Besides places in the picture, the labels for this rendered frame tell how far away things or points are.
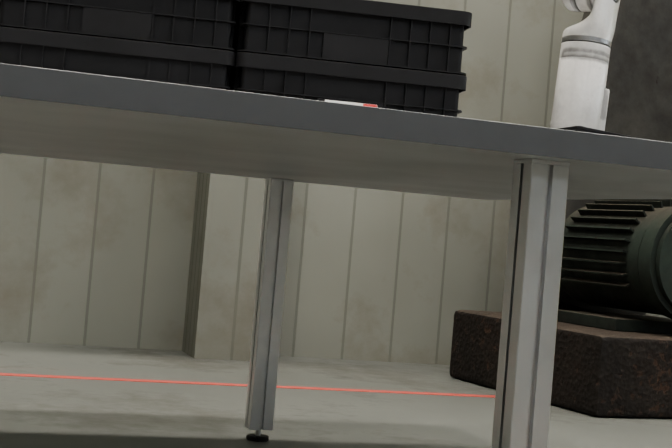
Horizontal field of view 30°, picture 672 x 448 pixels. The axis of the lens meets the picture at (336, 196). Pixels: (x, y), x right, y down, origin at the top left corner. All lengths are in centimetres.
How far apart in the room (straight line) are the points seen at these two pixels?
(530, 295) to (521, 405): 15
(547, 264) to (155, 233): 355
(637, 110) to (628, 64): 19
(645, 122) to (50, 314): 255
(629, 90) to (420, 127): 368
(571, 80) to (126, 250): 313
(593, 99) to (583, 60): 7
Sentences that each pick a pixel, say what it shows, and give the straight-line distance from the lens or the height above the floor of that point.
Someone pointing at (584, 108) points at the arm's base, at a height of 80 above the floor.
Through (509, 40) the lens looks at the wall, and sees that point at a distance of 575.
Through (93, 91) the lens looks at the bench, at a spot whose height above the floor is 68.
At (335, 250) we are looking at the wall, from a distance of 541.
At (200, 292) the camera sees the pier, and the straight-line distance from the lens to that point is 500.
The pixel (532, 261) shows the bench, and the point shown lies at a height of 52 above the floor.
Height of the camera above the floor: 53
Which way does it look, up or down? 2 degrees up
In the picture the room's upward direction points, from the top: 5 degrees clockwise
